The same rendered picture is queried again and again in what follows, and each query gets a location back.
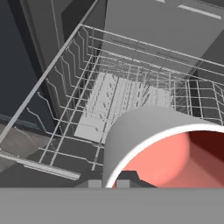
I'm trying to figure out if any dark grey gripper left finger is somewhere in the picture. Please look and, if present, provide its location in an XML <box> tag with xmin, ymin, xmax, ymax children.
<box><xmin>74</xmin><ymin>179</ymin><xmax>103</xmax><ymax>189</ymax></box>

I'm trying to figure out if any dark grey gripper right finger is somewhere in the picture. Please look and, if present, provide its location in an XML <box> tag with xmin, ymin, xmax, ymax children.
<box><xmin>115</xmin><ymin>170</ymin><xmax>159</xmax><ymax>189</ymax></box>

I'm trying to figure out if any grey cup with red inside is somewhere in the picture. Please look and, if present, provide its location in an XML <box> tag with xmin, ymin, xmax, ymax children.
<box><xmin>101</xmin><ymin>105</ymin><xmax>224</xmax><ymax>189</ymax></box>

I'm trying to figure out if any dark grey dishwasher housing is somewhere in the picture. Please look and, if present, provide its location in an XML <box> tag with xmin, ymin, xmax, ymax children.
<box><xmin>18</xmin><ymin>0</ymin><xmax>109</xmax><ymax>136</ymax></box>

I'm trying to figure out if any grey cupboard front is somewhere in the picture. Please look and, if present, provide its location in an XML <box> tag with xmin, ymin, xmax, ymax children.
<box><xmin>102</xmin><ymin>0</ymin><xmax>224</xmax><ymax>75</ymax></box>

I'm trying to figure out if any silver wire dishwasher rack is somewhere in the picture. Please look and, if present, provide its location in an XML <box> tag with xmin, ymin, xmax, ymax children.
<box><xmin>0</xmin><ymin>24</ymin><xmax>224</xmax><ymax>181</ymax></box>

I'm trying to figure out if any pale grey bar handle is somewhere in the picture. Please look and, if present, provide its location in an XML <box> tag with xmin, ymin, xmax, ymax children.
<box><xmin>177</xmin><ymin>3</ymin><xmax>223</xmax><ymax>21</ymax></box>

